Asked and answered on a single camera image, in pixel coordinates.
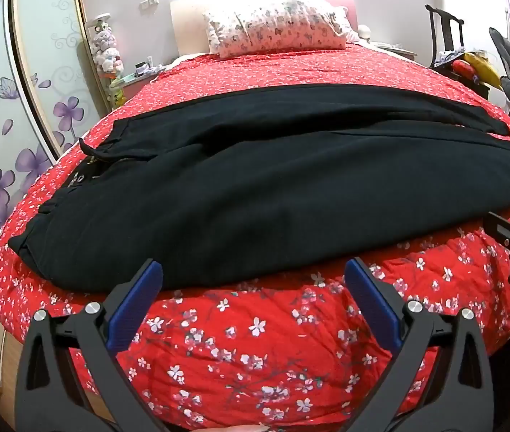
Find wooden bedside table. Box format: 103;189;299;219
371;40;418;63

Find yellow plush toy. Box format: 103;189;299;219
462;52;506;91

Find stack of plush toys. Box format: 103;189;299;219
88;13;123;78

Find cluttered bedside table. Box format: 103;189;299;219
109;55;168;109

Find red floral bedspread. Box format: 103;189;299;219
0;38;510;432

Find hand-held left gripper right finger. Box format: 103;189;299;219
344;257;495;432

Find flower print sliding wardrobe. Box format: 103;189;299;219
0;0;117;387

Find white floral pillow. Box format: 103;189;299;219
203;0;348;59

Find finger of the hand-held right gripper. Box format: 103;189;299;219
482;211;510;246

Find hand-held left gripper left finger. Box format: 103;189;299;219
14;258;179;432

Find black wooden chair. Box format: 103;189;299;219
425;4;492;100

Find black pants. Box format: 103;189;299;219
8;82;510;291

